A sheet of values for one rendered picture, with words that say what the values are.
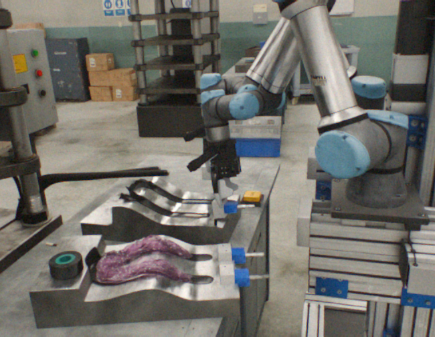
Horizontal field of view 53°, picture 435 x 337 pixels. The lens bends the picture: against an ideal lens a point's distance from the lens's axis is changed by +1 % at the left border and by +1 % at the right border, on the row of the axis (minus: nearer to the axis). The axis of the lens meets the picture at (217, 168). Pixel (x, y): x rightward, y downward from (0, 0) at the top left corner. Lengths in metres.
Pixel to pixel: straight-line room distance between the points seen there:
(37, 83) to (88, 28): 6.73
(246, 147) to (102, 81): 4.20
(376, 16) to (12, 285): 7.10
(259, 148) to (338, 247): 3.49
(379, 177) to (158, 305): 0.63
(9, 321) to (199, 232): 0.56
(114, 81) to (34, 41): 6.22
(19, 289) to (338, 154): 0.94
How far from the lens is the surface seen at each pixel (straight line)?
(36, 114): 1.93
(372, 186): 1.14
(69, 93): 8.43
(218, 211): 1.37
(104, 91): 8.23
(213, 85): 1.54
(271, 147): 4.63
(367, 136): 1.01
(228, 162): 1.31
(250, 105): 1.22
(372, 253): 1.22
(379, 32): 7.83
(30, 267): 1.47
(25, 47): 1.91
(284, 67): 1.25
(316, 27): 1.02
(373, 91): 1.58
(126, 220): 1.45
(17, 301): 1.34
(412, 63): 1.35
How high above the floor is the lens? 1.52
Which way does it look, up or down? 20 degrees down
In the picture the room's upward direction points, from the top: 2 degrees counter-clockwise
